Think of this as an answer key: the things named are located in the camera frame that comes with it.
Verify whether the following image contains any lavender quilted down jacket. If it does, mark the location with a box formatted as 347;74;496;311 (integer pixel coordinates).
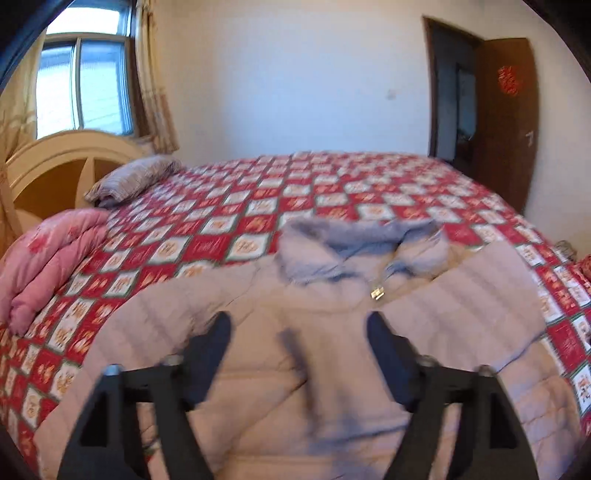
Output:
34;218;584;479

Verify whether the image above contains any pink folded quilt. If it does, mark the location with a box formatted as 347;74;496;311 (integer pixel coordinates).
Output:
1;208;109;336

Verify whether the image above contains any red patchwork bear bedspread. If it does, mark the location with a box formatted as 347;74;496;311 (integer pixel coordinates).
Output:
1;153;590;469

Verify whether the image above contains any striped grey pillow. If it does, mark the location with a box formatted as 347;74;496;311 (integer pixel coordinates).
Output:
84;155;182;208

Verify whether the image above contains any cream wooden headboard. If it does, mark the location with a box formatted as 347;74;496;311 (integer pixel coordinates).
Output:
1;129;148;253

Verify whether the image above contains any brown wooden door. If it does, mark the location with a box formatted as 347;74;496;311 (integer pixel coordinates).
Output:
472;38;539;213

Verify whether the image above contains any beige patterned right curtain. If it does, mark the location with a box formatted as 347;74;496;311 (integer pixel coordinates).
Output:
134;0;178;154

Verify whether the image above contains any beige patterned curtain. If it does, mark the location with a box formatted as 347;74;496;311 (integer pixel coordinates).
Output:
134;0;178;154
1;30;46;163

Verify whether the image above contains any beige patterned left curtain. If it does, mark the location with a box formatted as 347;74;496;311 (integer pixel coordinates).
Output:
1;30;46;163

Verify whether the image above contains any red paper door decoration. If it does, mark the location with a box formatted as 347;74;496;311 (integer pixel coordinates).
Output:
497;65;523;97

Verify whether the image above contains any window with blue glass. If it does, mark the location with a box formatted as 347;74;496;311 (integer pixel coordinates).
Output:
36;1;135;138

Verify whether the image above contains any dark wooden door frame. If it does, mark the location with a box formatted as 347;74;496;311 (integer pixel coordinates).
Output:
423;16;484;164

